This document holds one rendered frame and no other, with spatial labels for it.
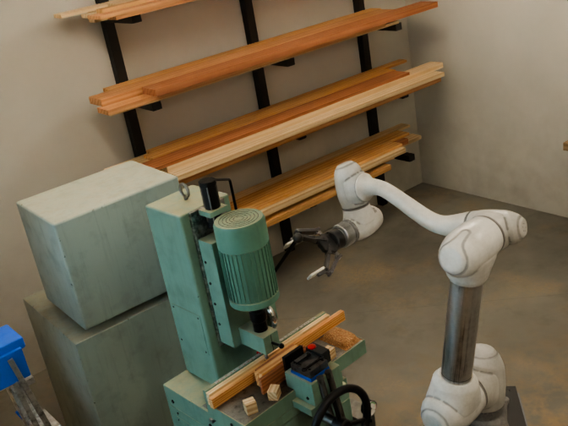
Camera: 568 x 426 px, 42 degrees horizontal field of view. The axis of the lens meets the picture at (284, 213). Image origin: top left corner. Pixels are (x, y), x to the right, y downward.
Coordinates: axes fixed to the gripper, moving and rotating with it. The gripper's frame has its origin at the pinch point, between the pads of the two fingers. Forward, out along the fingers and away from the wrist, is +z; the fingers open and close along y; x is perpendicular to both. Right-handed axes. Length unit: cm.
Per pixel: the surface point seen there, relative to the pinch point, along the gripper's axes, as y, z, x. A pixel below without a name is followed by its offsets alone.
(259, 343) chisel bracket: -12.4, 17.7, -24.5
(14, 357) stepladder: 38, 79, -62
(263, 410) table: -32, 31, -26
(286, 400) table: -33.4, 21.3, -26.7
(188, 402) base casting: -10, 36, -61
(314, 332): -18.7, -9.3, -33.6
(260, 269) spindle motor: 3.7, 15.3, 1.3
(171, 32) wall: 200, -120, -120
